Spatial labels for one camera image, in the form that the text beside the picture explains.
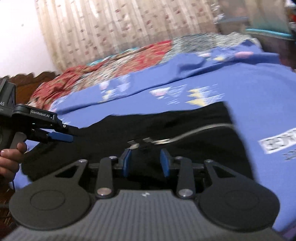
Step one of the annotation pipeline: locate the black pant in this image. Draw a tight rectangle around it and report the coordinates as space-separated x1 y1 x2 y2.
22 102 253 188

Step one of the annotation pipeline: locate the person left hand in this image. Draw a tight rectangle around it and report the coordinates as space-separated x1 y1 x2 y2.
0 143 27 184

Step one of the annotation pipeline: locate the red floral patchwork quilt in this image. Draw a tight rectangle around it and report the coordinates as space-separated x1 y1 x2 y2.
28 32 261 110

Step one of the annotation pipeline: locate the carved wooden headboard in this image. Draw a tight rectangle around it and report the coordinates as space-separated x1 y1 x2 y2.
1 71 59 109

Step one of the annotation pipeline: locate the beige floral curtain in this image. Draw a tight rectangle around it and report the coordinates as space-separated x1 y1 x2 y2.
36 0 217 71

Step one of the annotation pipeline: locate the blue patterned bedsheet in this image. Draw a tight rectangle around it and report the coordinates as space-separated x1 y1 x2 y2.
14 39 296 232

